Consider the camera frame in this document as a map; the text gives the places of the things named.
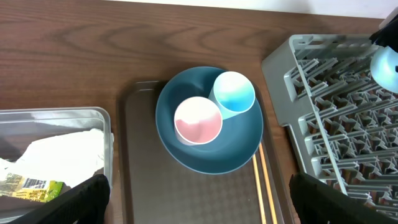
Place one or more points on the dark blue plate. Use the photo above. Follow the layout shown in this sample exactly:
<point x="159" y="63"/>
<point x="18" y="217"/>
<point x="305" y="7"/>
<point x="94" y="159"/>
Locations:
<point x="237" y="142"/>

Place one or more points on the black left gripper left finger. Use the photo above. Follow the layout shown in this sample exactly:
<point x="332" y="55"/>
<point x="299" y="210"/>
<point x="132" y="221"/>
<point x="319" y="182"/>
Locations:
<point x="84" y="204"/>

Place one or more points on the grey dishwasher rack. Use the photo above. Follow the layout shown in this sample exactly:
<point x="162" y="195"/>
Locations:
<point x="343" y="125"/>

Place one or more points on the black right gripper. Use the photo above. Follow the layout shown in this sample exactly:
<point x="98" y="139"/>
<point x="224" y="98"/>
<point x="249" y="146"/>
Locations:
<point x="386" y="36"/>

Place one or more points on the wooden chopstick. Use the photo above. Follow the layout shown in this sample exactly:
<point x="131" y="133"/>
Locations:
<point x="259" y="190"/>
<point x="268" y="185"/>

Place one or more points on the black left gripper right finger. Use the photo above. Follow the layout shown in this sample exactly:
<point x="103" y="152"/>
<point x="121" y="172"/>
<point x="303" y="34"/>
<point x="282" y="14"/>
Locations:
<point x="316" y="202"/>

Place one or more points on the green yellow snack wrapper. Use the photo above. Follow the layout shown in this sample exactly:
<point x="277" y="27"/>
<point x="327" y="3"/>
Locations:
<point x="17" y="186"/>

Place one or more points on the brown plastic serving tray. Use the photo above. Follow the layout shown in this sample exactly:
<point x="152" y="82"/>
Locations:
<point x="158" y="189"/>

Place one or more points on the clear plastic bin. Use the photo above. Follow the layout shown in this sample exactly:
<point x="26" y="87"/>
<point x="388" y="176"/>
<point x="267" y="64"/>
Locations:
<point x="20" y="127"/>

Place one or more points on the light blue cup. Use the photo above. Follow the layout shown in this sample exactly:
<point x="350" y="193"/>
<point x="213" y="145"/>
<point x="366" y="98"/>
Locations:
<point x="232" y="93"/>

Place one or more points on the light blue bowl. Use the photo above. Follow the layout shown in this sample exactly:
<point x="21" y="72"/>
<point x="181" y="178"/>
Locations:
<point x="383" y="68"/>

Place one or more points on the pink cup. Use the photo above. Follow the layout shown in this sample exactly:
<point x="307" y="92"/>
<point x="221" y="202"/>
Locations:
<point x="197" y="121"/>

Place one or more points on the white tissue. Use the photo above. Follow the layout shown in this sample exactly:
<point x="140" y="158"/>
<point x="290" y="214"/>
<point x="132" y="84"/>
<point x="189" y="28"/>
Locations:
<point x="69" y="158"/>

